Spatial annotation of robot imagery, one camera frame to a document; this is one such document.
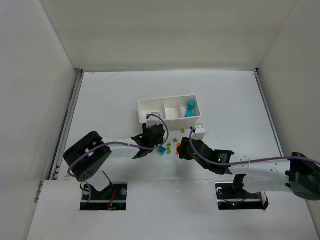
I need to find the large blue lego brick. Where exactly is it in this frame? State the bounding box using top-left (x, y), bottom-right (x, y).
top-left (157, 146), bottom-right (167, 156)

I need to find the blue lego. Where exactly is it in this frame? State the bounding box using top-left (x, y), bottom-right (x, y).
top-left (185, 110), bottom-right (195, 118)
top-left (187, 99), bottom-right (195, 111)

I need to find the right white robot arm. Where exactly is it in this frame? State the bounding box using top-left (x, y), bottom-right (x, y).
top-left (177, 137), bottom-right (320, 201)

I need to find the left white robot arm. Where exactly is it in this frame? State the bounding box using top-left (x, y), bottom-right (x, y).
top-left (63, 123), bottom-right (165, 194)

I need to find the green lego stacked pair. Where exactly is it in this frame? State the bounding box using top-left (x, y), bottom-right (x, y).
top-left (166, 142), bottom-right (172, 150)

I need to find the white three-compartment sorting tray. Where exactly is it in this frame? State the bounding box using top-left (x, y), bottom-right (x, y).
top-left (138, 95), bottom-right (201, 130)

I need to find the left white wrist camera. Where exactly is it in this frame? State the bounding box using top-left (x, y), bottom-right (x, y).
top-left (146, 112), bottom-right (161, 128)

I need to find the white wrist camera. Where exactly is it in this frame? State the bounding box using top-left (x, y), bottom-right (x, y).
top-left (191, 123), bottom-right (206, 141)
top-left (146, 112), bottom-right (161, 128)

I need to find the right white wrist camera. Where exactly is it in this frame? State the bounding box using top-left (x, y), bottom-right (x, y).
top-left (191, 123), bottom-right (206, 141)

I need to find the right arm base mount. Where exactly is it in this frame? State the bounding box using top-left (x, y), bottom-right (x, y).
top-left (215, 174), bottom-right (269, 211)

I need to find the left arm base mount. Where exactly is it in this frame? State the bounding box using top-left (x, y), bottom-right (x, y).
top-left (80, 182), bottom-right (128, 211)

